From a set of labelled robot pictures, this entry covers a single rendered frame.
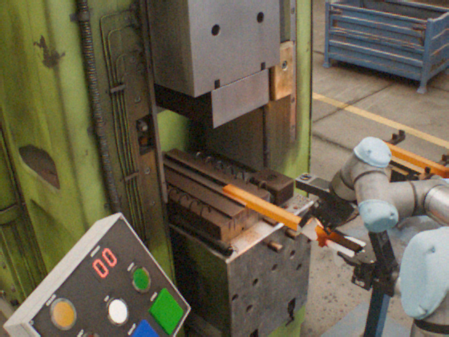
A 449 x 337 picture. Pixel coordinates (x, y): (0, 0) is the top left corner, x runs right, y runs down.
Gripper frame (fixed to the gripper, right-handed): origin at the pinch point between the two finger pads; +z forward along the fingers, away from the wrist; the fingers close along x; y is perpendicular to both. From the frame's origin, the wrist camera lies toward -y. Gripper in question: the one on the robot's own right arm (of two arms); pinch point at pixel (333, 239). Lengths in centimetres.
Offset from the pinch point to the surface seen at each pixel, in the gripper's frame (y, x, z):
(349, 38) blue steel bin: 64, 347, 212
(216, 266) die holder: 13.2, -16.0, 26.3
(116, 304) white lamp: -10, -55, 12
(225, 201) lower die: 1.2, -4.1, 33.9
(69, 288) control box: -18, -62, 14
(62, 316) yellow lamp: -16, -66, 11
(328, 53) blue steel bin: 84, 344, 236
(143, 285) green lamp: -7.9, -46.3, 15.0
